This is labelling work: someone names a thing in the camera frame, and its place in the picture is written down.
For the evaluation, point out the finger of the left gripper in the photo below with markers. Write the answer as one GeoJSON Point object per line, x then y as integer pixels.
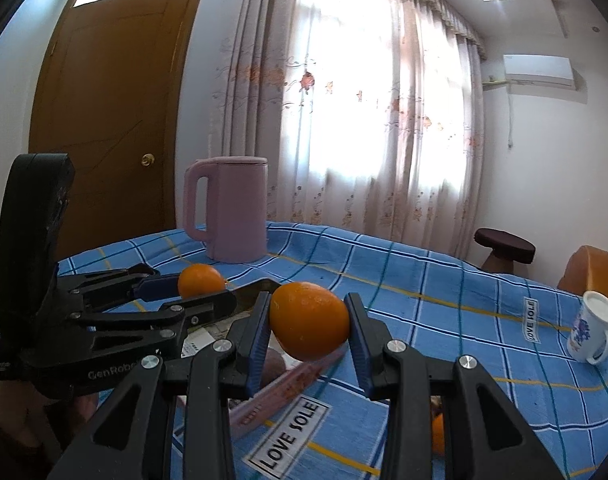
{"type": "Point", "coordinates": [105, 290]}
{"type": "Point", "coordinates": [164, 330]}

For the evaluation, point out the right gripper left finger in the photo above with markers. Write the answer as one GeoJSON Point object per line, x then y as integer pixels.
{"type": "Point", "coordinates": [129, 437]}

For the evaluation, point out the orange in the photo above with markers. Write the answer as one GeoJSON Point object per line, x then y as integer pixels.
{"type": "Point", "coordinates": [308, 321]}
{"type": "Point", "coordinates": [199, 279]}
{"type": "Point", "coordinates": [438, 435]}

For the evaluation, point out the person left hand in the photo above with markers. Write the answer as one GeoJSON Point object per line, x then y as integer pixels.
{"type": "Point", "coordinates": [34, 420]}

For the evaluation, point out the brass door knob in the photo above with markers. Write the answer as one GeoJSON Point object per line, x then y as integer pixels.
{"type": "Point", "coordinates": [147, 160]}

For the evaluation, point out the blue plaid tablecloth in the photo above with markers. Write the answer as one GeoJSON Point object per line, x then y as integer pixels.
{"type": "Point", "coordinates": [442, 307]}

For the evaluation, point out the white blue floral mug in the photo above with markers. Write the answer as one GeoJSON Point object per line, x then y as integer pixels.
{"type": "Point", "coordinates": [588, 340]}

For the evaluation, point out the brown wooden door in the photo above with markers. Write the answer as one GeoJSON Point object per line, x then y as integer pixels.
{"type": "Point", "coordinates": [106, 95]}

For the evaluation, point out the dark round stool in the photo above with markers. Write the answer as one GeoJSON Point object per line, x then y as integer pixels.
{"type": "Point", "coordinates": [506, 250]}

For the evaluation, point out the floral sheer curtain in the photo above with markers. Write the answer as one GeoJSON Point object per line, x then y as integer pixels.
{"type": "Point", "coordinates": [369, 113]}

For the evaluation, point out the white air conditioner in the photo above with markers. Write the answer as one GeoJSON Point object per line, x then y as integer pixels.
{"type": "Point", "coordinates": [540, 70]}

